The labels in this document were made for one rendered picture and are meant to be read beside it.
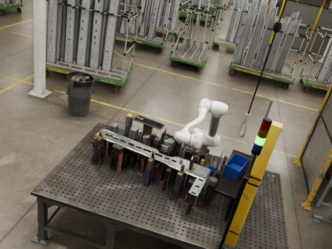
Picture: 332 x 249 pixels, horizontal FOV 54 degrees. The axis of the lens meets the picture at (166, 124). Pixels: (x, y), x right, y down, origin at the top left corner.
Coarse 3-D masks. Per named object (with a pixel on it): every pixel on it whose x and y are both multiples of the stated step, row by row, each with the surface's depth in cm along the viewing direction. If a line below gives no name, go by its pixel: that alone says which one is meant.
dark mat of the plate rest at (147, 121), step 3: (141, 117) 401; (138, 120) 393; (141, 120) 395; (144, 120) 396; (147, 120) 397; (150, 120) 399; (147, 123) 391; (150, 123) 392; (153, 123) 394; (156, 123) 395; (159, 123) 396; (156, 126) 387; (159, 126) 389; (162, 126) 390
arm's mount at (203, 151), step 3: (183, 144) 432; (204, 147) 431; (207, 147) 432; (186, 150) 421; (189, 150) 422; (201, 150) 425; (204, 150) 425; (186, 153) 419; (189, 153) 418; (201, 153) 419; (204, 153) 419; (186, 156) 421; (189, 156) 420; (201, 156) 416; (204, 156) 415; (189, 159) 422; (201, 159) 418
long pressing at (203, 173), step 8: (104, 136) 378; (120, 136) 384; (120, 144) 370; (128, 144) 373; (136, 144) 376; (144, 144) 378; (136, 152) 364; (144, 152) 365; (160, 160) 358; (168, 160) 360; (176, 160) 363; (184, 160) 365; (176, 168) 350; (192, 168) 354; (200, 168) 357; (208, 168) 359; (200, 176) 344
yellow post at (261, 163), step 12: (276, 132) 249; (264, 144) 256; (264, 156) 260; (252, 168) 269; (264, 168) 264; (252, 180) 272; (252, 192) 277; (240, 204) 286; (240, 216) 291; (240, 228) 296; (228, 240) 307
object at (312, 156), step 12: (324, 108) 538; (324, 120) 522; (312, 132) 561; (324, 132) 505; (312, 144) 545; (324, 144) 491; (300, 156) 590; (312, 156) 528; (324, 156) 478; (312, 168) 516; (324, 168) 461; (312, 180) 503; (312, 192) 481
